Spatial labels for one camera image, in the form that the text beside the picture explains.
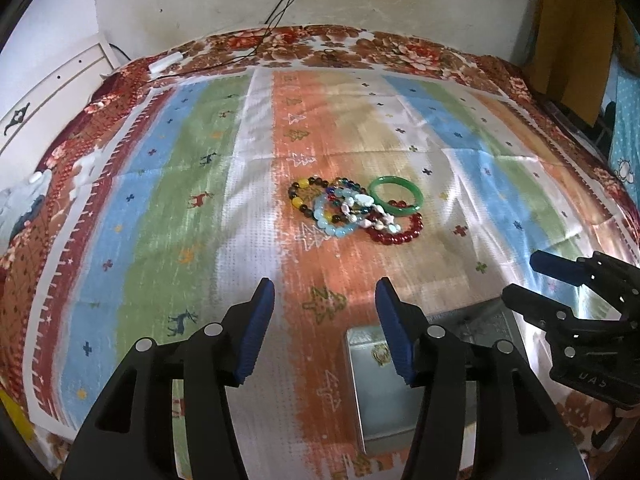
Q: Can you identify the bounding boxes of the dark metal rack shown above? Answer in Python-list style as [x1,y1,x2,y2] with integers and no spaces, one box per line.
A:
[542,94,617,158]

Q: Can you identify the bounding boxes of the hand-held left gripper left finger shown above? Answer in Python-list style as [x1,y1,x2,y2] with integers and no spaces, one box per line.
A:
[60,277,277,480]

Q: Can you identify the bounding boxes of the green jade bangle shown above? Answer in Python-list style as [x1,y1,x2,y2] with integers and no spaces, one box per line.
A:
[368,175,424,215]

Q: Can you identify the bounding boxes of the white cabinet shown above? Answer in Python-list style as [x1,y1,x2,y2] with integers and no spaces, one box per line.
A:
[0,30,124,162]

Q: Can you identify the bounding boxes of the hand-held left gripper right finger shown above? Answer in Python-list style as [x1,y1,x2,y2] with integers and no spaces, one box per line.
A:
[375,276,591,480]

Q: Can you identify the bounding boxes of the multicolour glass bead bracelet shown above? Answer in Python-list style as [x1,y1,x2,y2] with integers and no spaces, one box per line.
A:
[320,177,369,222]

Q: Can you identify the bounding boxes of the striped printed table cloth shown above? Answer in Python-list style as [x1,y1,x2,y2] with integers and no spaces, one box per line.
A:
[27,66,640,480]

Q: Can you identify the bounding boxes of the yellow and black bead bracelet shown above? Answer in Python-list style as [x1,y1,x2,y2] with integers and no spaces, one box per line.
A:
[288,175,332,221]

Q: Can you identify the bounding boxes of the light blue bead bracelet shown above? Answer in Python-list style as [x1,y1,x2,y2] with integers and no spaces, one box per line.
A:
[312,189,362,241]

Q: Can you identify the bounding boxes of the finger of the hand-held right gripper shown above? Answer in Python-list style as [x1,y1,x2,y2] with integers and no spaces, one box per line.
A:
[530,251,640,319]
[501,284,640,357]

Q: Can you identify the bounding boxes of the white power strip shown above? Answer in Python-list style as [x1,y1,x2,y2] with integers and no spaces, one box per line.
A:
[148,51,185,77]

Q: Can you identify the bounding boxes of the mustard yellow garment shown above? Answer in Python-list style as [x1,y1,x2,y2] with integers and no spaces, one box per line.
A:
[522,0,637,127]

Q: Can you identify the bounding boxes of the red bead bracelet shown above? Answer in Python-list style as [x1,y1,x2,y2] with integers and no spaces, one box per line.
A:
[364,199,424,246]

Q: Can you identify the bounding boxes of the white stone chip bracelet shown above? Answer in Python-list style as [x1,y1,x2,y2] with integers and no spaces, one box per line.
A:
[344,194,402,234]

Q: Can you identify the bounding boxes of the silver metal tin box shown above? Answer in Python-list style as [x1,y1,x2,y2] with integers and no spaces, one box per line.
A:
[343,307,532,457]

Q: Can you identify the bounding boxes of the teal dotted cloth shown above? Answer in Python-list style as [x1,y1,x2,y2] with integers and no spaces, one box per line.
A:
[597,59,640,197]

